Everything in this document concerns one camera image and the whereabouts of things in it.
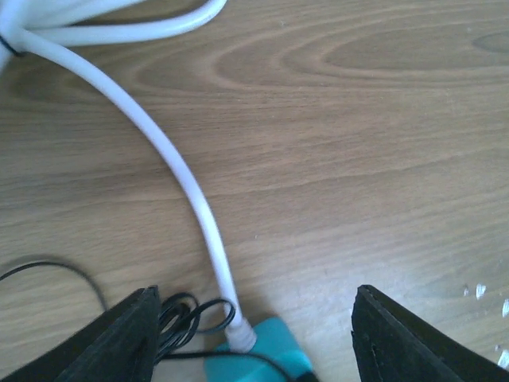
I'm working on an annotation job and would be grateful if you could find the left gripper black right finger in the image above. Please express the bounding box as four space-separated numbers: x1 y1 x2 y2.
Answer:
352 285 508 381

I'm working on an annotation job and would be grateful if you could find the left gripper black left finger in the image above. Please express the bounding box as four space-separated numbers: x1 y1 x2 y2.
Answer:
3 286 161 382

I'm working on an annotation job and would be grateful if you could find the teal power strip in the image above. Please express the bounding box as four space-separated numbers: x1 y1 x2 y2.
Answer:
204 317 318 381

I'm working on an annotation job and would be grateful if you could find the white power strip cable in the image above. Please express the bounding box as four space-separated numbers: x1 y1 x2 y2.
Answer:
0 0 258 353

